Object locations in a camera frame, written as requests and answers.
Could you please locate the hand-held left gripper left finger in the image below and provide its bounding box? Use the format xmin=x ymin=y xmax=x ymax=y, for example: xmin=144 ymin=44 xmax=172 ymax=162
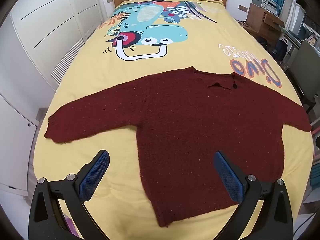
xmin=28 ymin=149 xmax=110 ymax=240

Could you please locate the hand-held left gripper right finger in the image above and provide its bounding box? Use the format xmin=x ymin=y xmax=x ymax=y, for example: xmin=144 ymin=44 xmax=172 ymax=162
xmin=214 ymin=150 xmax=294 ymax=240

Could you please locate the dark red knit sweater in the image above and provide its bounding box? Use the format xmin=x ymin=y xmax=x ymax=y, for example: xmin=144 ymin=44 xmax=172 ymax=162
xmin=44 ymin=66 xmax=313 ymax=228

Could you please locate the yellow printed blanket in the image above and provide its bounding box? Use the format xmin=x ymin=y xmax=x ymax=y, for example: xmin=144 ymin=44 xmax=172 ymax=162
xmin=29 ymin=0 xmax=314 ymax=240

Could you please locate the dark bag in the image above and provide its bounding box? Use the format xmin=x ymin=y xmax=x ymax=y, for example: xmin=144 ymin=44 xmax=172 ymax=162
xmin=271 ymin=39 xmax=290 ymax=61

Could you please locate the grey chair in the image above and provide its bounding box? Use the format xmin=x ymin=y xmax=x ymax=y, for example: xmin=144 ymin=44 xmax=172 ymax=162
xmin=287 ymin=40 xmax=320 ymax=113

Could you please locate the large cardboard box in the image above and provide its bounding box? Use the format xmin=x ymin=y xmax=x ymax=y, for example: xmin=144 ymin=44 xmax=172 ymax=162
xmin=246 ymin=3 xmax=285 ymax=30

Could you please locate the white wardrobe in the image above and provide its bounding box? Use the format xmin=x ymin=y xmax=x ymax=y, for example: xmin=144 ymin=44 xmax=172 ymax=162
xmin=0 ymin=0 xmax=118 ymax=198

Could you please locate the grey printer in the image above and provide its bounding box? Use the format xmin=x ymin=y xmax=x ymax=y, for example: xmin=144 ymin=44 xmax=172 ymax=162
xmin=251 ymin=0 xmax=278 ymax=14

